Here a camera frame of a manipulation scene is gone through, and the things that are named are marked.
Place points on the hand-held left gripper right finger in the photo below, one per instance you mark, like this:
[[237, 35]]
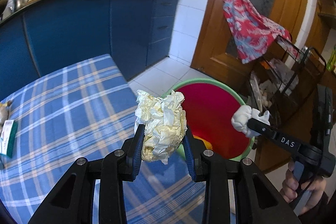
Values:
[[189, 163]]

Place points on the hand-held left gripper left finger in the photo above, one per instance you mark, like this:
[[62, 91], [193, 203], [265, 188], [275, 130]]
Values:
[[137, 158]]

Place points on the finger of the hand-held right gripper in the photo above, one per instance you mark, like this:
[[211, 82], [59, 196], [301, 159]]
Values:
[[275, 136]]

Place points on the white tissue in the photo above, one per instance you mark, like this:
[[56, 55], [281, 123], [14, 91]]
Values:
[[242, 119]]

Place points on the cream paper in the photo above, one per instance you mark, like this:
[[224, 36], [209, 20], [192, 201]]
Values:
[[162, 127]]

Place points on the green bin with red liner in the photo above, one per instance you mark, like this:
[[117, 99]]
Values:
[[210, 108]]

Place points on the person's right hand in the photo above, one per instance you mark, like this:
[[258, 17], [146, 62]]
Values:
[[291, 187]]

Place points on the black metal rack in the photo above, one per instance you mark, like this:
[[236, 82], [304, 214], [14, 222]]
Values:
[[312, 69]]

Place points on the green bottle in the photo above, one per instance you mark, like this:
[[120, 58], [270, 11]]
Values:
[[332, 60]]

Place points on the blue plaid tablecloth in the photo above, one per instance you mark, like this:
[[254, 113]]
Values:
[[65, 108]]

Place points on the red floral cloth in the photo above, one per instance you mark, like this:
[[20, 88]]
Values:
[[244, 27]]

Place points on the wooden door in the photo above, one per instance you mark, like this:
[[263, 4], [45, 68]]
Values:
[[210, 29]]

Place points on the small white green box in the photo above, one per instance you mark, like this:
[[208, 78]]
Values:
[[9, 137]]

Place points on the blue kitchen cabinet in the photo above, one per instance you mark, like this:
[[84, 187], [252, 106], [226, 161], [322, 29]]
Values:
[[78, 24]]

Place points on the steel kettle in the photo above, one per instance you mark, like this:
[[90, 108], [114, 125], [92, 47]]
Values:
[[19, 1]]

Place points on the black wok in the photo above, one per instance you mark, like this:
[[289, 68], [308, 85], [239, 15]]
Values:
[[3, 7]]

